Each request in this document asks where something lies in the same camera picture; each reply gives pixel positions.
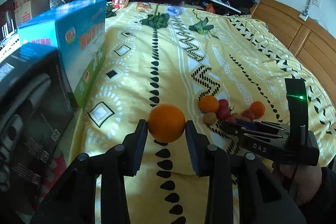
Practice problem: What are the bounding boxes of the red tomato right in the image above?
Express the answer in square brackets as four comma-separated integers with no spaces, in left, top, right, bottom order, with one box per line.
[241,109,255,122]

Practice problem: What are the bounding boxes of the wooden headboard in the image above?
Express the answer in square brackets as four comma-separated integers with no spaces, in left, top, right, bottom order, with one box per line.
[250,0,336,103]

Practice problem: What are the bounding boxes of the operator right hand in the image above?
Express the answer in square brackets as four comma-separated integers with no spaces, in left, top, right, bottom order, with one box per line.
[272,162,322,205]

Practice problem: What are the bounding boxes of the green vegetable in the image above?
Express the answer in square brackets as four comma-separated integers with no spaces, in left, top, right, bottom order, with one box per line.
[105,1,118,18]
[189,17,214,35]
[140,13,170,30]

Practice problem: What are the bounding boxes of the packaged bread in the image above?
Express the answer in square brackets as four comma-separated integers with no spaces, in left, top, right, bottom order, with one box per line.
[136,2,153,13]

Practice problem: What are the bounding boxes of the green vegetable right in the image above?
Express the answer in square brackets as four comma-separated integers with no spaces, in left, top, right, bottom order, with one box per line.
[189,17,214,35]

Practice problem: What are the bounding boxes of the green vegetable left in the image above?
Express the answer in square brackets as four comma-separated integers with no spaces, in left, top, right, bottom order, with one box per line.
[105,1,118,18]

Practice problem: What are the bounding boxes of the brown kiwi fruit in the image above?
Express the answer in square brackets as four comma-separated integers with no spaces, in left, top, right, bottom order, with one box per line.
[203,112,217,125]

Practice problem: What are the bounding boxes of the large orange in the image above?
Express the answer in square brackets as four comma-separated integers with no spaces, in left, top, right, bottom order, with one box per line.
[147,104,186,143]

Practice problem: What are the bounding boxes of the blue green carton box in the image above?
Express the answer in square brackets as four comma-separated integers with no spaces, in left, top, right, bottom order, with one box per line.
[18,0,106,107]

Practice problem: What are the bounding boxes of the blue tissue pack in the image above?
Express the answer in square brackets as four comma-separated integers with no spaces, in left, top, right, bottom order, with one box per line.
[166,6,183,16]

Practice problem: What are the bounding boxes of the wall power socket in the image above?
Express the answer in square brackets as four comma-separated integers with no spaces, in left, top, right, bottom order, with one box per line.
[298,11,309,22]

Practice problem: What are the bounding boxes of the black shaver box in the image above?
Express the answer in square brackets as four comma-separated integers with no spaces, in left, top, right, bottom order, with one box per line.
[1,43,73,198]

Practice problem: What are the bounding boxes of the green vegetable middle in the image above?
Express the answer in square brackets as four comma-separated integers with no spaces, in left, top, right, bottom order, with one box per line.
[140,13,170,30]

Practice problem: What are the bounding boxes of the small orange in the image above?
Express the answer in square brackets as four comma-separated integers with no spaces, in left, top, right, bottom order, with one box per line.
[249,101,265,119]

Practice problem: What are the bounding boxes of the red tomato upper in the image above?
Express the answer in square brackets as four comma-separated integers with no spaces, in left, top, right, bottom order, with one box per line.
[218,99,229,107]

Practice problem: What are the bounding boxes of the small red tomato front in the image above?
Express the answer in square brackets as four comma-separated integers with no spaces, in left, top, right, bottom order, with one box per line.
[226,117,237,123]

